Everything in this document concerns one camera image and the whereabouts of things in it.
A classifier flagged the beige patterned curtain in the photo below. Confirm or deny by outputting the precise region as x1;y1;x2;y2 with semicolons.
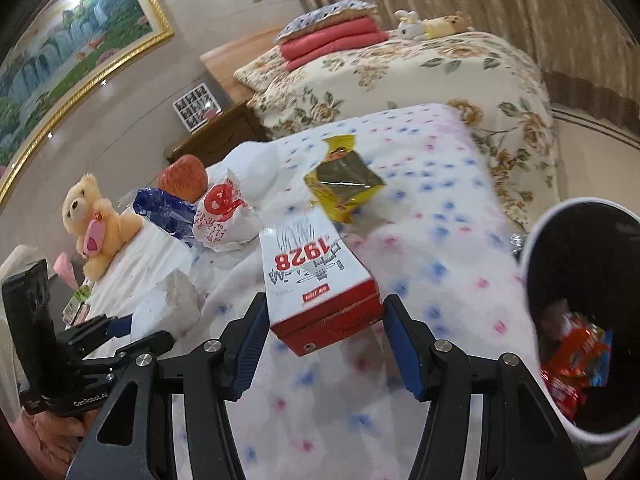
277;0;640;128

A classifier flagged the yellow plush toy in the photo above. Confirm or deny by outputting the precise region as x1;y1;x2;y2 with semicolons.
422;11;473;38

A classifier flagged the wooden nightstand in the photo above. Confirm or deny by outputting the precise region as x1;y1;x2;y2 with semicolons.
166;100;273;165

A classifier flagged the pink pouch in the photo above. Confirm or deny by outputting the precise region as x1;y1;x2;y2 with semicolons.
52;252;76;278

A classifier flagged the blue and white pillow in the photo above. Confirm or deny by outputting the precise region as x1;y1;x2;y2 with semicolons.
274;1;378;43

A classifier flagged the bed with floral cover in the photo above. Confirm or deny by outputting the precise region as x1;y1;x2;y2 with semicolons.
235;30;556;233

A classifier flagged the white trash bin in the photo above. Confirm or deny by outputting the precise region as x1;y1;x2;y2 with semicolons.
515;198;640;456

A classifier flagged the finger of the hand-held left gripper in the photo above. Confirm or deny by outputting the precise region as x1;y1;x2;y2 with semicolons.
65;312;135;357
82;330;175;376

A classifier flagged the yellow snack packet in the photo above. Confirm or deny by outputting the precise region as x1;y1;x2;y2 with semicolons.
304;135;386;224

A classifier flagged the blue wrapper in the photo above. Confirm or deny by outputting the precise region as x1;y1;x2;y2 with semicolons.
132;187;201;248

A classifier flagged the red and white box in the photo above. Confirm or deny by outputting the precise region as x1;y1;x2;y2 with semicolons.
259;206;380;357

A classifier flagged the wooden headboard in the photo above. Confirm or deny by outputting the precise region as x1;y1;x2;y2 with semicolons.
200;26;286;103

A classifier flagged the red apple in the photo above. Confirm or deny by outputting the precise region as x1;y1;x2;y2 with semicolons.
156;155;208;200

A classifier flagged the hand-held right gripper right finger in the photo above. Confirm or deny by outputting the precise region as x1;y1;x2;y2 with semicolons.
382;294;588;480

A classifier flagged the floral pillow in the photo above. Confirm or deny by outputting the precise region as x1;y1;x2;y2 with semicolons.
235;46;291;96

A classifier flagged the photo collage frame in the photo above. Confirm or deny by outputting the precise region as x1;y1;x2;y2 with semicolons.
173;82;221;133

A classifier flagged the green packet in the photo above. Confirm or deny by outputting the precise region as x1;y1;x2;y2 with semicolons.
62;285;93;323

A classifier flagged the person's left hand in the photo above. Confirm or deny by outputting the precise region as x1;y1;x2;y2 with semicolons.
50;406;102;455

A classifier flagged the white foam net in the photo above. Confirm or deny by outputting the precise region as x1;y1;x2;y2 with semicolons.
127;268;201;333

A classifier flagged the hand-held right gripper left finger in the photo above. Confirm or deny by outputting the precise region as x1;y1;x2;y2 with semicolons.
65;292;271;480

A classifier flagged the gold framed landscape painting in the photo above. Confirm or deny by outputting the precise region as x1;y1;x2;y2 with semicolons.
0;0;175;201

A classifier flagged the pink folded quilt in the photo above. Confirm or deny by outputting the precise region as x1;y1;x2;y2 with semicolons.
280;16;390;72

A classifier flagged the white plastic bag red print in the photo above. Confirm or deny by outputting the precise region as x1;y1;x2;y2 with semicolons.
192;167;266;253

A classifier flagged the white bunny plush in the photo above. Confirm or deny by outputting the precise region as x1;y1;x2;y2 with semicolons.
393;9;426;41

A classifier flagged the cream teddy bear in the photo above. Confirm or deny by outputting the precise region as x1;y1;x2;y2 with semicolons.
61;172;143;281

